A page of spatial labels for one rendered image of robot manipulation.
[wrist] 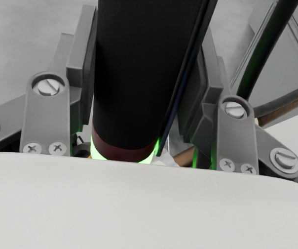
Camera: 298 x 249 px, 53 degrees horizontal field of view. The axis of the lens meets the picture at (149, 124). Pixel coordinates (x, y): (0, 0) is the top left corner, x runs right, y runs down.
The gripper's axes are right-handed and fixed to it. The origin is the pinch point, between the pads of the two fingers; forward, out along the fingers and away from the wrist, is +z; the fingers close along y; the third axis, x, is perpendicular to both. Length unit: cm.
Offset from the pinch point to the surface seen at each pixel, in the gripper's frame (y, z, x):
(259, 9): 132, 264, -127
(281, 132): 29.9, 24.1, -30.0
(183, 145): 14.1, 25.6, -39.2
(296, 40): 70, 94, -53
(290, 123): 31.1, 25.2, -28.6
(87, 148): -3.5, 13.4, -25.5
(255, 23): 133, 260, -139
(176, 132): 12.5, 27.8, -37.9
